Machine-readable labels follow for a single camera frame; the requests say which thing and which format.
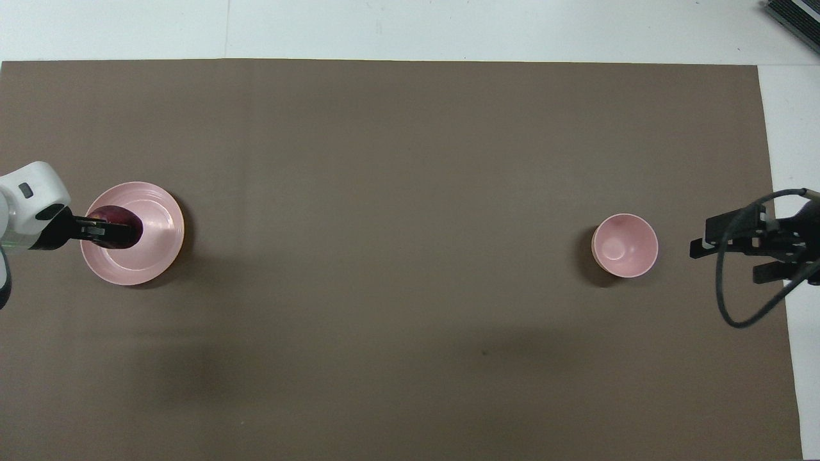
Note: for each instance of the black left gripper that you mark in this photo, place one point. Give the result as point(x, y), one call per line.
point(54, 232)

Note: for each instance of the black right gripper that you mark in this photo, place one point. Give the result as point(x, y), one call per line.
point(781, 240)

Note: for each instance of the dark red apple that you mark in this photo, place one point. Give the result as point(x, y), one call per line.
point(118, 212)

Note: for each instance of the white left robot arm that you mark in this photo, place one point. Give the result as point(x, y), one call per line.
point(29, 198)

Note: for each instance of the pink plate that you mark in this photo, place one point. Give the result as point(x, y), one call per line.
point(157, 224)

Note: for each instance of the pink bowl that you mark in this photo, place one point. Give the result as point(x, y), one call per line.
point(624, 246)

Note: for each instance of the dark ribbed device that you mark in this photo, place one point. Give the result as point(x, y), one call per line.
point(797, 19)

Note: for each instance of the brown paper table mat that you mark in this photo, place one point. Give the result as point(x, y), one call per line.
point(397, 192)

